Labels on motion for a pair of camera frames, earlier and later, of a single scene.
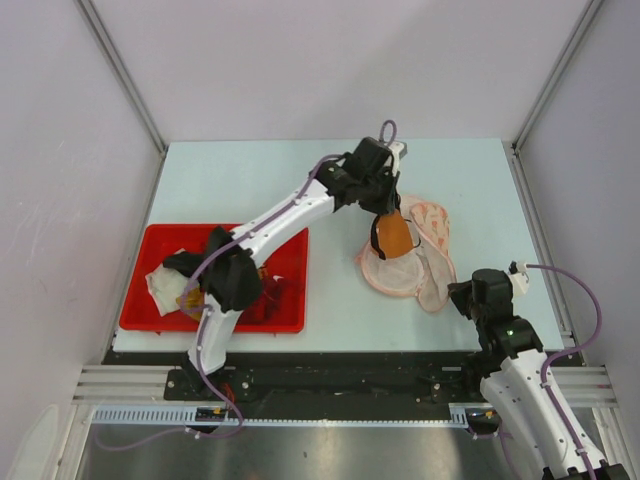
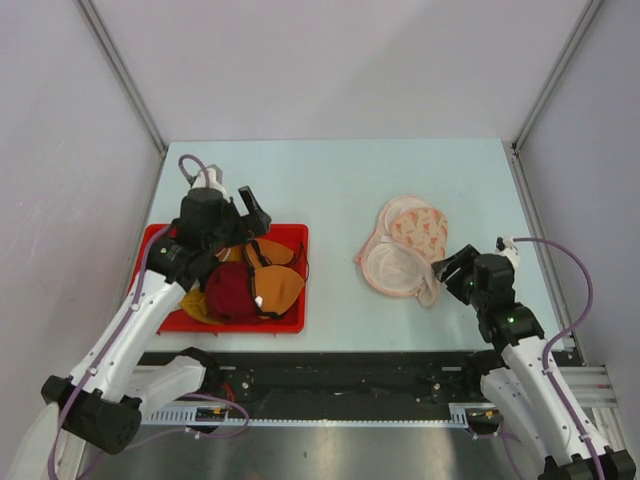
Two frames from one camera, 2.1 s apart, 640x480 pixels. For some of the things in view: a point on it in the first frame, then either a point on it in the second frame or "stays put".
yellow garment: x=191 y=301 stays put
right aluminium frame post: x=555 y=74 stays put
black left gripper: x=384 y=204 -> x=257 y=223
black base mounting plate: x=335 y=379 stays put
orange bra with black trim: x=390 y=235 -> x=274 y=285
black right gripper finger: x=461 y=294 -> x=456 y=266
